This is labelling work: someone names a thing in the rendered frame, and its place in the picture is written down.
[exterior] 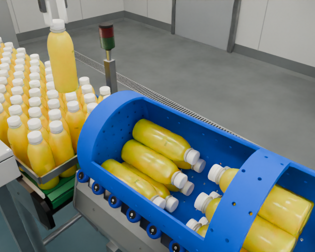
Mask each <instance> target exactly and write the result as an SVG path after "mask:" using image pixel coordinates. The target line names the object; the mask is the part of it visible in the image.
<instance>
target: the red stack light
mask: <svg viewBox="0 0 315 252"><path fill-rule="evenodd" d="M98 31H99V36H100V37H101V38H111V37H113V36H114V26H113V27H111V28H100V27H98Z"/></svg>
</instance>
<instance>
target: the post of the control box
mask: <svg viewBox="0 0 315 252"><path fill-rule="evenodd" d="M0 212H1V214H2V216H3V218H4V220H5V222H6V224H7V226H8V228H9V231H10V233H11V235H12V237H13V239H14V241H15V243H16V245H17V247H18V249H19V251H20V252H35V251H34V249H33V246H32V244H31V242H30V239H29V237H28V235H27V232H26V230H25V228H24V225H23V223H22V221H21V218H20V216H19V214H18V211H17V209H16V207H15V204H14V202H13V200H12V197H11V195H10V193H9V190H8V188H7V186H6V184H5V185H3V186H2V187H0Z"/></svg>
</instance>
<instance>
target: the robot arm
mask: <svg viewBox="0 0 315 252"><path fill-rule="evenodd" d="M37 1H38V6H39V10H40V12H41V13H43V17H44V22H45V25H46V26H49V27H54V24H53V19H52V13H51V8H50V2H49V0H37ZM56 4H57V9H58V14H59V19H61V20H64V23H66V24H68V23H69V22H68V17H67V11H66V8H68V4H67V0H56Z"/></svg>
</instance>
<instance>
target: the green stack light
mask: <svg viewBox="0 0 315 252"><path fill-rule="evenodd" d="M99 39H100V47H101V48H102V49H105V50H110V49H113V48H114V47H115V36H113V37H110V38H102V37H99Z"/></svg>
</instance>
